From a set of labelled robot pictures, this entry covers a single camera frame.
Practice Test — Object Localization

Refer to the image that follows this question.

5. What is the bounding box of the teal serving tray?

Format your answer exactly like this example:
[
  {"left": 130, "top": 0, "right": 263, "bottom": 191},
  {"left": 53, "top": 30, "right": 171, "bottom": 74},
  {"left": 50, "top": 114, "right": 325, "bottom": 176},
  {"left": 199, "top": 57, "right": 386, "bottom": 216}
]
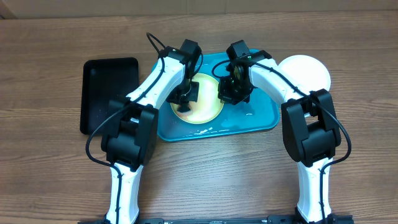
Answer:
[{"left": 157, "top": 52, "right": 279, "bottom": 142}]

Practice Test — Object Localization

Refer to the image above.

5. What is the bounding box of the green and pink sponge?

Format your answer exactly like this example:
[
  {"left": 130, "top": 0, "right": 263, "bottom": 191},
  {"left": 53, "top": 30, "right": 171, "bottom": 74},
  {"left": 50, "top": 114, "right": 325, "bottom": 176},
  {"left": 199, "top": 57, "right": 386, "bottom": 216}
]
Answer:
[{"left": 177, "top": 104, "right": 192, "bottom": 113}]

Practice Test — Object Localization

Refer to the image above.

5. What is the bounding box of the white plate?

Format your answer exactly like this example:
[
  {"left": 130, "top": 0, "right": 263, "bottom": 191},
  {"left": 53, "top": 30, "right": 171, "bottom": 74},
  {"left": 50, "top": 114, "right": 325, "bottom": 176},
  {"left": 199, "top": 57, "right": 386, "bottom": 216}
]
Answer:
[{"left": 278, "top": 55, "right": 331, "bottom": 92}]

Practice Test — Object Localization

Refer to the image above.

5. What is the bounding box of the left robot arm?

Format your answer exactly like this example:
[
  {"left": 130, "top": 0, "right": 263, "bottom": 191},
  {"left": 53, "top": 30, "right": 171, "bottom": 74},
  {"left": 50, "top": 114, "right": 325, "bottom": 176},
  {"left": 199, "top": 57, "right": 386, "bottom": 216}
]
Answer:
[{"left": 100, "top": 39, "right": 201, "bottom": 223}]

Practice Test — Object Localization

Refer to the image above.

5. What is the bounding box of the yellow green plate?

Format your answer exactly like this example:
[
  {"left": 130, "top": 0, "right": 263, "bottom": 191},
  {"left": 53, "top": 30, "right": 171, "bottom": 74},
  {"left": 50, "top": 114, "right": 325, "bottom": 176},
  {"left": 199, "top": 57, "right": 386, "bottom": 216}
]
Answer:
[{"left": 170, "top": 73, "right": 224, "bottom": 124}]

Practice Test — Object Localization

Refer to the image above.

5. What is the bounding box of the black rectangular tray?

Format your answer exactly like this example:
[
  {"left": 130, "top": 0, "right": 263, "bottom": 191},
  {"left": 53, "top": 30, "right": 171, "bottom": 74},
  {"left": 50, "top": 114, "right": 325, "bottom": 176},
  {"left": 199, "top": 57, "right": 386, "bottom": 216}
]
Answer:
[{"left": 80, "top": 57, "right": 139, "bottom": 135}]

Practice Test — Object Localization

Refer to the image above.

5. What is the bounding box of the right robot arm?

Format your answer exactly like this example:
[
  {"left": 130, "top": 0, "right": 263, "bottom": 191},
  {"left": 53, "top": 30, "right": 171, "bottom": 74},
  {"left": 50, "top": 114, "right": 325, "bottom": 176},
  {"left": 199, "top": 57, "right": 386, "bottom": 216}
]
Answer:
[{"left": 218, "top": 40, "right": 341, "bottom": 223}]

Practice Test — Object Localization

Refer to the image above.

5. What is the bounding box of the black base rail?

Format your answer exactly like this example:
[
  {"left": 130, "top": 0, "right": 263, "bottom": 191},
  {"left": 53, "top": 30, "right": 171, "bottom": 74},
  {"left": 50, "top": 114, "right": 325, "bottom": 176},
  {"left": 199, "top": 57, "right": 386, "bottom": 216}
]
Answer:
[{"left": 78, "top": 214, "right": 354, "bottom": 224}]

